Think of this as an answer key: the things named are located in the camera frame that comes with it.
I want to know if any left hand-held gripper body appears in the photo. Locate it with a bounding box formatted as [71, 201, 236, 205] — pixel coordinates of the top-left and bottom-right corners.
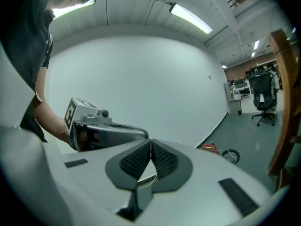
[63, 97, 113, 152]

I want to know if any wooden stair railing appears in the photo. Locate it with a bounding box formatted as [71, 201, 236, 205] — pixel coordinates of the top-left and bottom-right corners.
[268, 29, 301, 194]

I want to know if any black office chair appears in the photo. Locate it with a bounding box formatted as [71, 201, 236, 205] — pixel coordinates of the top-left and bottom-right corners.
[248, 67, 279, 127]

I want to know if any grey cabinet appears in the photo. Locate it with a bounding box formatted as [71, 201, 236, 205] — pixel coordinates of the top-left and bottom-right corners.
[224, 81, 243, 115]

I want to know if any white vacuum cord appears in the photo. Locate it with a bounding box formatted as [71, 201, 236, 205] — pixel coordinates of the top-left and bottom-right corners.
[217, 149, 238, 164]

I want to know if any red vacuum cleaner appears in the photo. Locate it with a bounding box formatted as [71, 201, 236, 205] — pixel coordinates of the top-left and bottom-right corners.
[199, 143, 218, 154]

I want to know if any person's left forearm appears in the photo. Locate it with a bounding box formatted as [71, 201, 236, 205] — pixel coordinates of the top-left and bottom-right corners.
[32, 95, 71, 144]

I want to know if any black vacuum hose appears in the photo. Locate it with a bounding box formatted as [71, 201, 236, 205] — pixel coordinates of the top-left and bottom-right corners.
[221, 149, 242, 164]

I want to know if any long ceiling light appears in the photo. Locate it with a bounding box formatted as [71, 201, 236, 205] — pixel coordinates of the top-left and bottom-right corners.
[169, 2, 214, 35]
[51, 0, 96, 19]

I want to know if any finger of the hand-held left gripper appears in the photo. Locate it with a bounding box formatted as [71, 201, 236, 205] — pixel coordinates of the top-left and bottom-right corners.
[105, 123, 142, 129]
[98, 126, 149, 148]

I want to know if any person's left hand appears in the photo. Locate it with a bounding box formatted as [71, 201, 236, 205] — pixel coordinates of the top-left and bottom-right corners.
[79, 130, 101, 150]

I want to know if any person's black shirt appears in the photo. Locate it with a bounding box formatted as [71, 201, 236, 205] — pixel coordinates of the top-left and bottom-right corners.
[0, 0, 54, 143]

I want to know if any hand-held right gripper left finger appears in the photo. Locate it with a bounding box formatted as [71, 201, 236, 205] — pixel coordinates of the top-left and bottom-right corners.
[0, 126, 151, 226]

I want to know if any white desk with monitors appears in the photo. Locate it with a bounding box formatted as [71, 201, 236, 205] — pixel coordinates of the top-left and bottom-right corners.
[231, 78, 251, 99]

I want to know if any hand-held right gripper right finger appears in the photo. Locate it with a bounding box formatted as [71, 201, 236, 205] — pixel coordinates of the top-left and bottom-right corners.
[141, 139, 290, 226]

